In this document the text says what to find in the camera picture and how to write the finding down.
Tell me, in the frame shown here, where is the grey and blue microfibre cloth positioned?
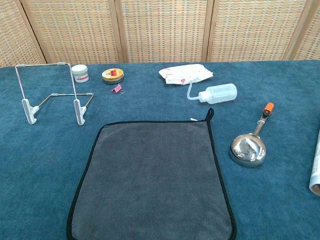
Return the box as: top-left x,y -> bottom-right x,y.
66,107 -> 238,240

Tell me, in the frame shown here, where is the white pink printed tissue pack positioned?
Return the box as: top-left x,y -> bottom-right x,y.
158,63 -> 214,86

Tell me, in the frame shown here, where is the pink binder clip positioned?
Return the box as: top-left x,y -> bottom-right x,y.
111,84 -> 125,95

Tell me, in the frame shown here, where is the round yellow lid tin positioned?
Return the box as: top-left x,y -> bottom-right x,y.
101,68 -> 125,85

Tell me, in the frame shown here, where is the translucent plastic wash bottle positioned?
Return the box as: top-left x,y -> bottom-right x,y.
186,81 -> 238,105

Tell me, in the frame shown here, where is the woven wooden screen panel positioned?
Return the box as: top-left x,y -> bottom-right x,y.
115,0 -> 215,63
291,0 -> 320,61
0,0 -> 48,68
206,0 -> 313,63
20,0 -> 124,65

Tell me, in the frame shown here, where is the small white jar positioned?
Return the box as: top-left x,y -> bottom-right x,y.
71,64 -> 90,84

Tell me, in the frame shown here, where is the blue table cover cloth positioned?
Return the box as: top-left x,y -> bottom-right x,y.
0,59 -> 320,240

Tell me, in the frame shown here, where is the rolled printed paper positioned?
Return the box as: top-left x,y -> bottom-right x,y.
307,129 -> 320,197

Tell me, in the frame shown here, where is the wire metal stand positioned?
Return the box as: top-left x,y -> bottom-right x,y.
14,62 -> 95,126

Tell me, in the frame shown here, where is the steel ladle orange handle tip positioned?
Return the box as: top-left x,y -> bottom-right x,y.
229,102 -> 275,169

